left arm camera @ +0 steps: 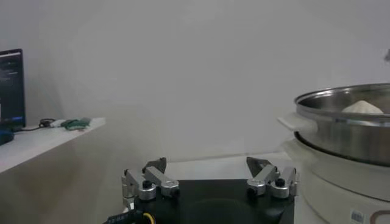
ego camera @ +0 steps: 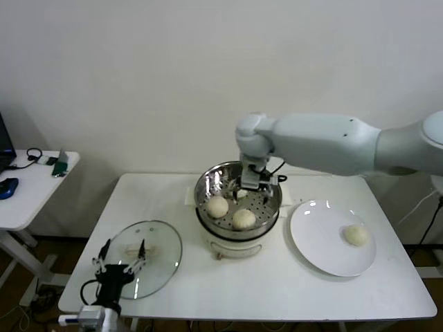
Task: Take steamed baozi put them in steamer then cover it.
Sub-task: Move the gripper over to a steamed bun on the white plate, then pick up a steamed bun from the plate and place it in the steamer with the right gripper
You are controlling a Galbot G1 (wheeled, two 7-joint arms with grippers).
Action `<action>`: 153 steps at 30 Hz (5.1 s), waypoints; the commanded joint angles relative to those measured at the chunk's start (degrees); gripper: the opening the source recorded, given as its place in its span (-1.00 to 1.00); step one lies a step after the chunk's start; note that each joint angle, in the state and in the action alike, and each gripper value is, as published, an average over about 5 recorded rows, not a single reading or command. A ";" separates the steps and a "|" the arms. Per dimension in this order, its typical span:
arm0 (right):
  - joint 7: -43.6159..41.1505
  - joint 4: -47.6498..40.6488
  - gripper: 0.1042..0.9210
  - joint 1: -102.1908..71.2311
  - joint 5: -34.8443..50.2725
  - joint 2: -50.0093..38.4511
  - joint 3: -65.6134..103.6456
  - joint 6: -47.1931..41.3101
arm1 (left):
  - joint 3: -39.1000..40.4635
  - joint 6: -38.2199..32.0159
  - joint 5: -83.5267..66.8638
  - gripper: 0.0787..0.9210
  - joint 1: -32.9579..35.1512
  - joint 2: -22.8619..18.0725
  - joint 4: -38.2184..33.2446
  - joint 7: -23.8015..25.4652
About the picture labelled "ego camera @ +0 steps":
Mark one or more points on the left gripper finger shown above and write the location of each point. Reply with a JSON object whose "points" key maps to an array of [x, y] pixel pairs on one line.
{"points": [[139, 264], [98, 265]]}

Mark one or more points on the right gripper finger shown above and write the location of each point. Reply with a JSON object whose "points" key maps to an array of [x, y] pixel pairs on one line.
{"points": [[270, 195], [236, 192]]}

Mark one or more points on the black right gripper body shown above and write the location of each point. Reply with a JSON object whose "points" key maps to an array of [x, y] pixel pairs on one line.
{"points": [[268, 182]]}

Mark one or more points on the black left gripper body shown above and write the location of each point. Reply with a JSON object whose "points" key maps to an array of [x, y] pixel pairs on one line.
{"points": [[110, 276]]}

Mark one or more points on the white steamed baozi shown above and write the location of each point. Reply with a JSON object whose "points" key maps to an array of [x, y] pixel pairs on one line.
{"points": [[244, 219], [355, 235], [242, 193], [218, 207]]}

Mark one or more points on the round glass pot lid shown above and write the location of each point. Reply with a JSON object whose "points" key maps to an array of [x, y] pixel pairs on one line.
{"points": [[162, 242]]}

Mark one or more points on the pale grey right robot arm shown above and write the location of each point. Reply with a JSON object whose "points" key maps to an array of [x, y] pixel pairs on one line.
{"points": [[328, 141]]}

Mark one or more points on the perforated stainless steel steamer basket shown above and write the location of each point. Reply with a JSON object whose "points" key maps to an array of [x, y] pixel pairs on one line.
{"points": [[270, 211]]}

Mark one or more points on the white electric cooking pot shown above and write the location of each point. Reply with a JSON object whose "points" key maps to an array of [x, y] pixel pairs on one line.
{"points": [[235, 249]]}

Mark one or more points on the large white round plate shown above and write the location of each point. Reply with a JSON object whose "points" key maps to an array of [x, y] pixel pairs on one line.
{"points": [[311, 235]]}

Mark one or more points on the white floor power strip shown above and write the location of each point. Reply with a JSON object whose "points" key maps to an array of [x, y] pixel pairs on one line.
{"points": [[45, 296]]}

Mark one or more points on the white side table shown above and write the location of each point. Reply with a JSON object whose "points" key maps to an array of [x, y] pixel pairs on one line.
{"points": [[34, 193]]}

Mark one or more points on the small black device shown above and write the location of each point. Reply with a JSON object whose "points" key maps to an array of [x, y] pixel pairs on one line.
{"points": [[52, 161]]}

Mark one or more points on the blue computer mouse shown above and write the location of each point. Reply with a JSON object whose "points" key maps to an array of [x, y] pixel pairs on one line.
{"points": [[8, 188]]}

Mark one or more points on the small white box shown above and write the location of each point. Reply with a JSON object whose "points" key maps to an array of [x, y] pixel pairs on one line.
{"points": [[41, 160]]}

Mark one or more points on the dark laptop computer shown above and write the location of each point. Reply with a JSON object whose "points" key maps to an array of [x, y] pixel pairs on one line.
{"points": [[5, 145]]}

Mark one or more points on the right wrist camera unit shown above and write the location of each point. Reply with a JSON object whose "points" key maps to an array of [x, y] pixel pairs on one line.
{"points": [[250, 178]]}

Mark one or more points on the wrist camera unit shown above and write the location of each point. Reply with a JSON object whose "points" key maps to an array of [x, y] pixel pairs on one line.
{"points": [[250, 178], [69, 319]]}

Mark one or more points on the left wrist camera unit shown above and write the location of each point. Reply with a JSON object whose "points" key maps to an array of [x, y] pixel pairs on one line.
{"points": [[69, 319]]}

